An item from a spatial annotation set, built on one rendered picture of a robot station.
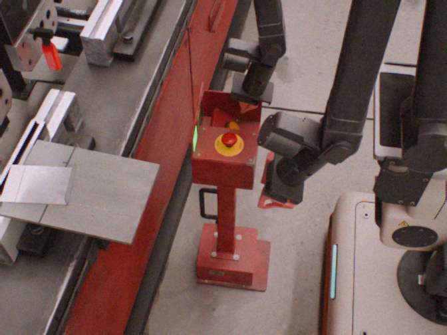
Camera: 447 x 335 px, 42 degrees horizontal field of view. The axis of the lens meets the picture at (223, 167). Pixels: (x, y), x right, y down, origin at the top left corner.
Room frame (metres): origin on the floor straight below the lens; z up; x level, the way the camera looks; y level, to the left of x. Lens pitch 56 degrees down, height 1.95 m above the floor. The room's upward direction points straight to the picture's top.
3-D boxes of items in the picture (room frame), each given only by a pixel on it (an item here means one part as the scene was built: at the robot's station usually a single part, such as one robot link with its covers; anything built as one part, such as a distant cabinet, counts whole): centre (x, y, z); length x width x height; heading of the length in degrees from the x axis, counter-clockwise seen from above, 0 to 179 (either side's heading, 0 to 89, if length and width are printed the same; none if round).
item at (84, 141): (0.66, 0.35, 0.89); 0.30 x 0.05 x 0.03; 166
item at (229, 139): (0.87, -0.01, 0.79); 0.04 x 0.04 x 0.04
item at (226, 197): (0.92, -0.01, 0.39); 0.05 x 0.05 x 0.54; 82
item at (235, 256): (0.92, -0.01, 0.13); 0.10 x 0.10 x 0.01; 82
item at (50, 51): (0.77, 0.32, 1.20); 0.04 x 0.02 x 0.10; 76
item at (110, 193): (0.60, 0.28, 1.00); 0.26 x 0.18 x 0.01; 76
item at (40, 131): (0.67, 0.41, 0.98); 0.20 x 0.03 x 0.03; 166
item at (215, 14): (1.60, 0.02, 0.58); 0.15 x 0.02 x 0.07; 166
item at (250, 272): (0.92, -0.04, 0.06); 0.25 x 0.20 x 0.12; 82
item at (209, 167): (0.92, -0.01, 0.75); 0.20 x 0.16 x 0.18; 172
